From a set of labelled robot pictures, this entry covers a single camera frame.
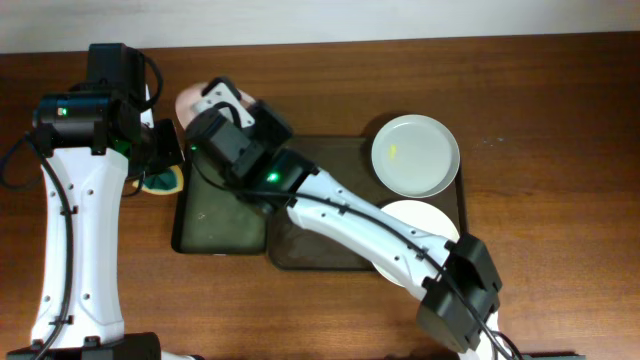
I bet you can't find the pink plate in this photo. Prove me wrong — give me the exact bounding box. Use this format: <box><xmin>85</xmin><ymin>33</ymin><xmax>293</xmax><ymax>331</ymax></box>
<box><xmin>174</xmin><ymin>82</ymin><xmax>259</xmax><ymax>131</ymax></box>

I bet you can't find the green and yellow sponge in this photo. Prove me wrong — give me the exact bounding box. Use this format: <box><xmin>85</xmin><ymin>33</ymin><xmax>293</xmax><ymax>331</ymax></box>
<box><xmin>130</xmin><ymin>165</ymin><xmax>184</xmax><ymax>196</ymax></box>

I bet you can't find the cream white plate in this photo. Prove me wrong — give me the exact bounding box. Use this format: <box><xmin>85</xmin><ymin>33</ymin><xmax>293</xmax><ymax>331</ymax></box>
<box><xmin>366</xmin><ymin>200</ymin><xmax>459</xmax><ymax>297</ymax></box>

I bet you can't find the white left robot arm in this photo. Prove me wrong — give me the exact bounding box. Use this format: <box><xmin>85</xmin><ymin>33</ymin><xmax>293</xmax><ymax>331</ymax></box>
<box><xmin>10</xmin><ymin>43</ymin><xmax>184</xmax><ymax>359</ymax></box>

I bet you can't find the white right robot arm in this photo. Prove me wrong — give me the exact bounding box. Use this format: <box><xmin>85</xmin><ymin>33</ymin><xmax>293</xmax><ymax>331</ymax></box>
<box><xmin>175</xmin><ymin>77</ymin><xmax>523</xmax><ymax>359</ymax></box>

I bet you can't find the dark green small tray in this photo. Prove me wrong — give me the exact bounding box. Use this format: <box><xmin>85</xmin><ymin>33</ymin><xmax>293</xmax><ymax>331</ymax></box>
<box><xmin>171</xmin><ymin>146</ymin><xmax>267</xmax><ymax>255</ymax></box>

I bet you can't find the large brown tray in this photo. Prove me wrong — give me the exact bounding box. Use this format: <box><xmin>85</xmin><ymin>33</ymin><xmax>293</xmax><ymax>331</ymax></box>
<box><xmin>266</xmin><ymin>136</ymin><xmax>468</xmax><ymax>272</ymax></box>

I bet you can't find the light grey plate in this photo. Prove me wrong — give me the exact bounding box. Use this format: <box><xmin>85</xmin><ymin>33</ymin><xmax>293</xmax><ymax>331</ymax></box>
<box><xmin>370</xmin><ymin>114</ymin><xmax>461</xmax><ymax>198</ymax></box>

